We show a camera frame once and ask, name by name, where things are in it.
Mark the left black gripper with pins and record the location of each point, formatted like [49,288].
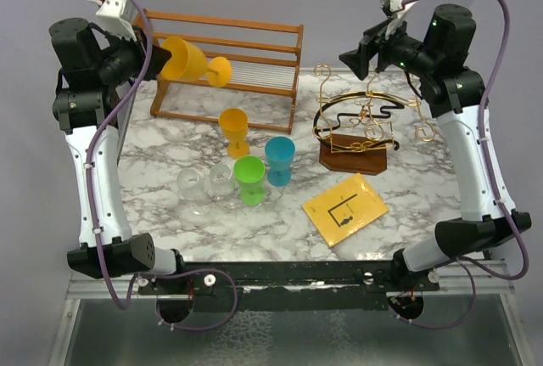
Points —
[158,59]

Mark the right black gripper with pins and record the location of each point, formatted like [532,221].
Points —
[372,42]

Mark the orange plastic wine glass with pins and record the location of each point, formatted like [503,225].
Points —
[234,125]
[188,64]

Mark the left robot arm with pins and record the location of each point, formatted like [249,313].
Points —
[86,96]

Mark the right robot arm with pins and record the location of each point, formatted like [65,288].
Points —
[455,96]

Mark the wooden dish rack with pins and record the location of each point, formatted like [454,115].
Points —
[252,67]

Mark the blue plastic wine glass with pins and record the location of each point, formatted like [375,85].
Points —
[279,153]

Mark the clear wine glass left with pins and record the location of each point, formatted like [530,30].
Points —
[191,191]

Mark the clear wine glass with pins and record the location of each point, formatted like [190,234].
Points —
[223,186]
[191,191]

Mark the clear wine glass right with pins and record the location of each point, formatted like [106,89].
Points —
[223,186]

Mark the green plastic wine glass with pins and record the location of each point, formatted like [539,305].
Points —
[249,172]

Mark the yellow book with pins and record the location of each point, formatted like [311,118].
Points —
[345,209]

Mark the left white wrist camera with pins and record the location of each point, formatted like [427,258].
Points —
[116,17]

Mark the gold wire wine glass rack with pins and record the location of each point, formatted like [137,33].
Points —
[355,130]

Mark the black metal base rail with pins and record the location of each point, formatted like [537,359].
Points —
[287,286]

